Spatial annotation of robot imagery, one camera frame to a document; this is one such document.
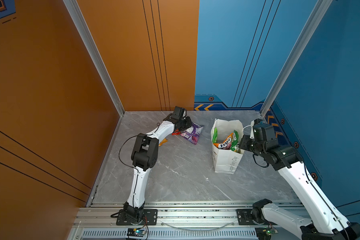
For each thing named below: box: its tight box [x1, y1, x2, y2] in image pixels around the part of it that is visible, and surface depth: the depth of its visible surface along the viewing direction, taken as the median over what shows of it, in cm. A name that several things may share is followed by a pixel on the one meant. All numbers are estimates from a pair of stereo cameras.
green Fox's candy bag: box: [230, 129, 239, 152], surface depth 77 cm
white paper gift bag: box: [211, 118, 245, 175], surface depth 79 cm
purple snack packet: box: [180, 122, 205, 145], surface depth 99 cm
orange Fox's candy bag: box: [213, 132, 234, 150], surface depth 79 cm
